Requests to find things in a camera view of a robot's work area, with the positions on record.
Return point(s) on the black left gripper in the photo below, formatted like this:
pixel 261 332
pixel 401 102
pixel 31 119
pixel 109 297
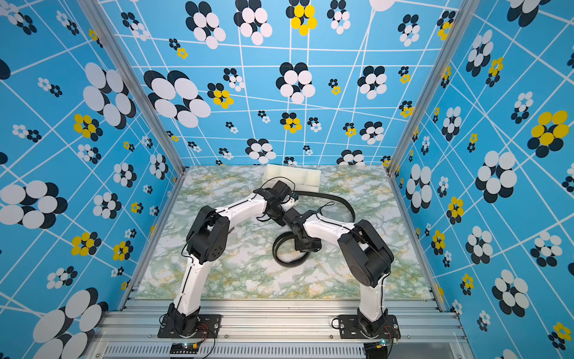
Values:
pixel 280 221

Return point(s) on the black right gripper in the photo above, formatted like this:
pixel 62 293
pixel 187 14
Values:
pixel 316 245

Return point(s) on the black leather belt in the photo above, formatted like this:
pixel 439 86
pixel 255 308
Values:
pixel 297 258

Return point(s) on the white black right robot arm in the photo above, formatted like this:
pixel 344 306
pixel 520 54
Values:
pixel 367 256

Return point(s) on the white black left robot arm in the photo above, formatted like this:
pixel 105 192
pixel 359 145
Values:
pixel 207 240

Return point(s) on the white plastic storage tray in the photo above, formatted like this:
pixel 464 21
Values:
pixel 303 178

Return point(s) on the right green circuit board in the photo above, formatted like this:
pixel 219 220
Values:
pixel 378 350

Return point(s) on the green circuit board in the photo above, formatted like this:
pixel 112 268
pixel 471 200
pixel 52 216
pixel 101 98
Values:
pixel 184 348
pixel 378 350

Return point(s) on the left green circuit board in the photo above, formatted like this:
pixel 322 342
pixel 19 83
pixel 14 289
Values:
pixel 184 348

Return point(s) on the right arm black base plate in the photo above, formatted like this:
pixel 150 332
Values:
pixel 358 327

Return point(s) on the aluminium front frame rail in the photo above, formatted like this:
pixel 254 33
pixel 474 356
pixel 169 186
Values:
pixel 280 329

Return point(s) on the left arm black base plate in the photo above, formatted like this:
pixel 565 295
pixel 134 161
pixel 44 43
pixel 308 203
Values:
pixel 200 326

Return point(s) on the left aluminium corner post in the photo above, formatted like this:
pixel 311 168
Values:
pixel 95 16

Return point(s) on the aluminium corner post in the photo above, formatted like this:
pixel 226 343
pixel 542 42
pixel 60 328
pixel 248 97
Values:
pixel 95 16
pixel 461 24

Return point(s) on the right aluminium corner post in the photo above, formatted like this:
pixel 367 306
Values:
pixel 461 24

